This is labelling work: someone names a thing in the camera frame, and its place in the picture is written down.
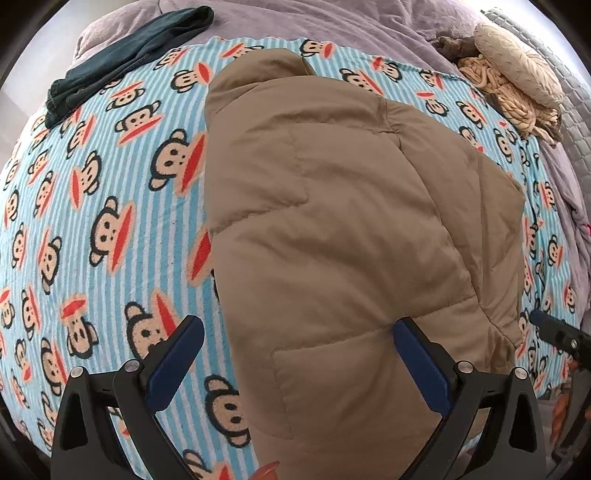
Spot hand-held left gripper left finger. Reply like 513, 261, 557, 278
50, 315, 205, 480

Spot tan puffer jacket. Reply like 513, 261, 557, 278
203, 47, 527, 480

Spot monkey print striped blanket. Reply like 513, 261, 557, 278
0, 36, 581, 480

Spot purple fleece blanket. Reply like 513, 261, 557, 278
76, 0, 591, 324

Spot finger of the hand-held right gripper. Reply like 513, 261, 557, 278
529, 309, 591, 367

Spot dark brown plush toy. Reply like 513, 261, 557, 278
435, 35, 479, 59

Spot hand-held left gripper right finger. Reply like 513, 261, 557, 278
394, 316, 548, 480

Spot round beige pleated pillow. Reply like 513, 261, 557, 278
475, 22, 567, 108

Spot cream knitted throw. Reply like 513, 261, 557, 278
456, 53, 565, 143

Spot blue denim jeans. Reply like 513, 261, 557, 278
45, 6, 214, 128

